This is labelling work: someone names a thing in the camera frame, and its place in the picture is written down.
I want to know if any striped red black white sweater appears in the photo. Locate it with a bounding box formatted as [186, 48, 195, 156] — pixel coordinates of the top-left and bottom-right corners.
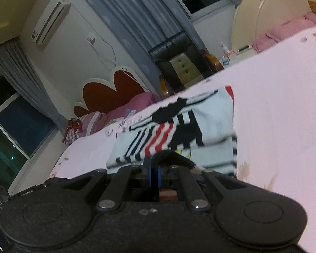
[107, 86, 237, 178]

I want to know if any magenta blanket on left bed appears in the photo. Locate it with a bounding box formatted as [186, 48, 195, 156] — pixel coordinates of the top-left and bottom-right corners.
[101, 92, 161, 128]

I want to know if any pink striped pillow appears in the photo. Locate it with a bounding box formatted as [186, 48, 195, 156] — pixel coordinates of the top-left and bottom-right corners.
[62, 111, 105, 146]

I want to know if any red yellow doll on pillow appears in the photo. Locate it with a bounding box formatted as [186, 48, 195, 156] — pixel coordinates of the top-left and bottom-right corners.
[66, 118, 83, 135]

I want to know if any red heart-shaped headboard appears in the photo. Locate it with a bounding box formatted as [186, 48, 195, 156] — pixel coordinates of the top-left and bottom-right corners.
[73, 67, 147, 117]

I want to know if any black leather armchair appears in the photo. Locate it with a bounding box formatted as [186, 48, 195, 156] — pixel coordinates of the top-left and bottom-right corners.
[149, 31, 224, 98]

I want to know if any plastic bottle on nightstand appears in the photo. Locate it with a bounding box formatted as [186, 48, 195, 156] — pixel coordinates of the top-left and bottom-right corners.
[221, 42, 230, 57]

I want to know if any pink floral bed sheet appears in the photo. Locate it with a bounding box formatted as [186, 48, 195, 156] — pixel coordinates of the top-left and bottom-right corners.
[61, 27, 316, 252]

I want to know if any left grey-blue curtain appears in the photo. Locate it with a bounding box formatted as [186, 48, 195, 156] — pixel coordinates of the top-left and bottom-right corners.
[0, 38, 67, 134]

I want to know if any cream arched headboard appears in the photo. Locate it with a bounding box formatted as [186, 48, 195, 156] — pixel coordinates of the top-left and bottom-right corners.
[232, 0, 316, 51]

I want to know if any pink pillow on right bed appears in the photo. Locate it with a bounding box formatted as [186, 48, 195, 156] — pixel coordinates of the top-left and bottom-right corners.
[253, 11, 316, 53]

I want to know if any white wall charger with cable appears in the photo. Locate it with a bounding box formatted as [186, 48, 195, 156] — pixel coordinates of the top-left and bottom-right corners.
[87, 34, 138, 85]

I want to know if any white wall air conditioner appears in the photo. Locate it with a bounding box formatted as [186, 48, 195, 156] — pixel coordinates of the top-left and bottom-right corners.
[31, 0, 71, 45]

